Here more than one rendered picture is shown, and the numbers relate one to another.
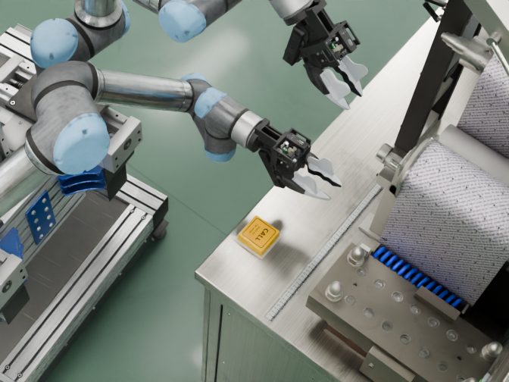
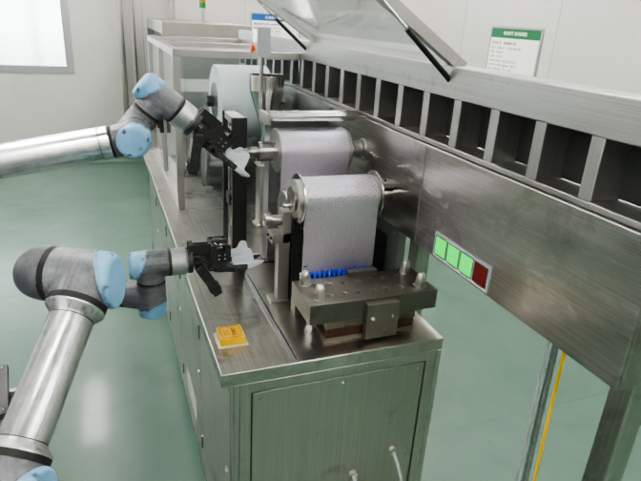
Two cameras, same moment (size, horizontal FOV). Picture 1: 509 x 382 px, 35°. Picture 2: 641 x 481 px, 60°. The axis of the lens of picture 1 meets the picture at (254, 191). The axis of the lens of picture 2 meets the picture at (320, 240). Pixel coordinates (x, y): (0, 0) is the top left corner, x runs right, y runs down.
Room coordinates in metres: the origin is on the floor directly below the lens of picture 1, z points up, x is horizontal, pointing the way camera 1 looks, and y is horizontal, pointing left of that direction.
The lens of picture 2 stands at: (-0.08, 0.91, 1.75)
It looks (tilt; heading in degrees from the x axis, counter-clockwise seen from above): 22 degrees down; 306
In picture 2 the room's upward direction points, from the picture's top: 4 degrees clockwise
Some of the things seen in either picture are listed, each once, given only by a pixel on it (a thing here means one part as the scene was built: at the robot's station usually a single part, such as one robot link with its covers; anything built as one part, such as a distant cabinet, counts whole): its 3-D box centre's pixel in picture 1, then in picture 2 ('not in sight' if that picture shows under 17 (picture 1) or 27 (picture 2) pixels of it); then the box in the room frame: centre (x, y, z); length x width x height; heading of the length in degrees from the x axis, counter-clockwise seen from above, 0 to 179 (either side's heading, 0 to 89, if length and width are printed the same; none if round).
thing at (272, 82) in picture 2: not in sight; (266, 82); (1.47, -0.77, 1.50); 0.14 x 0.14 x 0.06
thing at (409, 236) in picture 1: (435, 255); (339, 245); (0.80, -0.38, 1.11); 0.23 x 0.01 x 0.18; 59
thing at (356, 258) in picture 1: (357, 254); (304, 277); (0.81, -0.23, 1.05); 0.04 x 0.04 x 0.04
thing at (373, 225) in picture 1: (386, 194); (278, 256); (0.97, -0.29, 1.05); 0.06 x 0.05 x 0.31; 59
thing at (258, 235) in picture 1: (258, 235); (230, 335); (0.90, -0.02, 0.91); 0.07 x 0.07 x 0.02; 59
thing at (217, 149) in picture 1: (217, 133); (146, 296); (1.10, 0.10, 1.01); 0.11 x 0.08 x 0.11; 32
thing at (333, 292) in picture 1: (335, 289); (320, 291); (0.72, -0.19, 1.05); 0.04 x 0.04 x 0.04
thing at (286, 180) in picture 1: (292, 177); (231, 265); (0.95, -0.08, 1.09); 0.09 x 0.05 x 0.02; 50
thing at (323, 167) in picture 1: (326, 167); (243, 250); (0.97, -0.15, 1.11); 0.09 x 0.03 x 0.06; 68
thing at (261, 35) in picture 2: not in sight; (259, 41); (1.37, -0.62, 1.66); 0.07 x 0.07 x 0.10; 58
